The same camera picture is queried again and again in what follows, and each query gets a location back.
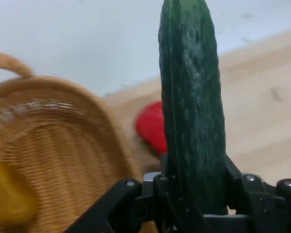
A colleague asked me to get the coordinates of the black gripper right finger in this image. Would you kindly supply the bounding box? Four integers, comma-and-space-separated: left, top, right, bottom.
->
224, 155, 291, 233

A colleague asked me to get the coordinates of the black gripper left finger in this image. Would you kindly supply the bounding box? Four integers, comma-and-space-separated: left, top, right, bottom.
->
63, 153, 209, 233

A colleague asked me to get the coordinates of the dark green cucumber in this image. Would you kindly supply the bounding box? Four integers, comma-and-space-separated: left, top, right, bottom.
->
157, 0, 227, 216

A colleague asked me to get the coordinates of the woven wicker basket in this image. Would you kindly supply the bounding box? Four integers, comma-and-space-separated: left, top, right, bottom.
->
0, 51, 146, 233

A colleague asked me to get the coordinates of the wooden cutting board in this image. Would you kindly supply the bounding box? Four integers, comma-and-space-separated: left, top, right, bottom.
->
103, 27, 291, 216

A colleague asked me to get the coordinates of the yellow bell pepper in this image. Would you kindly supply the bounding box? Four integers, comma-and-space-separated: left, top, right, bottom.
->
0, 162, 37, 225

